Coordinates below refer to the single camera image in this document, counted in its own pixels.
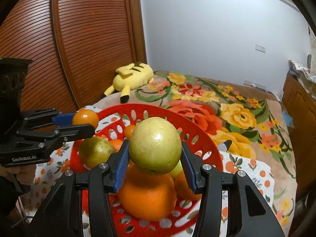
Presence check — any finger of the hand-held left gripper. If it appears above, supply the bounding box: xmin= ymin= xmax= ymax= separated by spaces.
xmin=23 ymin=108 xmax=76 ymax=130
xmin=17 ymin=124 xmax=96 ymax=151

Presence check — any yellow-green pear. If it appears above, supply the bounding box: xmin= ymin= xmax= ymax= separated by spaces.
xmin=78 ymin=136 xmax=116 ymax=169

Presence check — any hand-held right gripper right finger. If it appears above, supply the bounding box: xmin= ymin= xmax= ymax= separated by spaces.
xmin=181 ymin=141 xmax=285 ymax=237

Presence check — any blue cloth piece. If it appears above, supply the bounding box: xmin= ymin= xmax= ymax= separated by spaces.
xmin=282 ymin=111 xmax=294 ymax=129

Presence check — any floral blanket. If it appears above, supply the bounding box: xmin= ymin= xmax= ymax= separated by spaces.
xmin=95 ymin=70 xmax=297 ymax=237

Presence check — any orange-print white tablecloth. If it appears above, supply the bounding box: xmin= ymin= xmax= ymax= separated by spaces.
xmin=16 ymin=105 xmax=274 ymax=237

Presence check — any red perforated plastic basket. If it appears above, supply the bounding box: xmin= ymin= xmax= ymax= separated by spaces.
xmin=70 ymin=104 xmax=224 ymax=237

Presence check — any small green fruit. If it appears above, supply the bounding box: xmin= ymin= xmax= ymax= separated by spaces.
xmin=170 ymin=160 xmax=184 ymax=179

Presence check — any wooden cabinet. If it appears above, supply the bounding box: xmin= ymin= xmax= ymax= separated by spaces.
xmin=281 ymin=73 xmax=316 ymax=203

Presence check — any pile of boxes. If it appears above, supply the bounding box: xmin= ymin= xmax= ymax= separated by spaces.
xmin=288 ymin=59 xmax=316 ymax=83

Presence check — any wooden louvred wardrobe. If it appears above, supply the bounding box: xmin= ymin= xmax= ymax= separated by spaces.
xmin=0 ymin=0 xmax=148 ymax=119

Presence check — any large orange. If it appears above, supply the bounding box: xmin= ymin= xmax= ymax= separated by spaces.
xmin=117 ymin=164 xmax=178 ymax=222
xmin=174 ymin=170 xmax=201 ymax=201

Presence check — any person's left hand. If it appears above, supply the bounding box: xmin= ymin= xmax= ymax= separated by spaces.
xmin=13 ymin=164 xmax=36 ymax=193

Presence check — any large green apple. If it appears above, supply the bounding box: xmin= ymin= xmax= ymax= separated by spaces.
xmin=129 ymin=117 xmax=182 ymax=174

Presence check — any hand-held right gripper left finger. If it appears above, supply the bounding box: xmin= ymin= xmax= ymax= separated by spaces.
xmin=25 ymin=139 xmax=130 ymax=237

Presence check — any medium mandarin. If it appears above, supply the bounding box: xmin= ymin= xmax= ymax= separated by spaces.
xmin=109 ymin=139 xmax=124 ymax=152

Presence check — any small mandarin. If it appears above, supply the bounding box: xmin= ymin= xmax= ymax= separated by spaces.
xmin=72 ymin=109 xmax=100 ymax=129
xmin=123 ymin=125 xmax=136 ymax=139

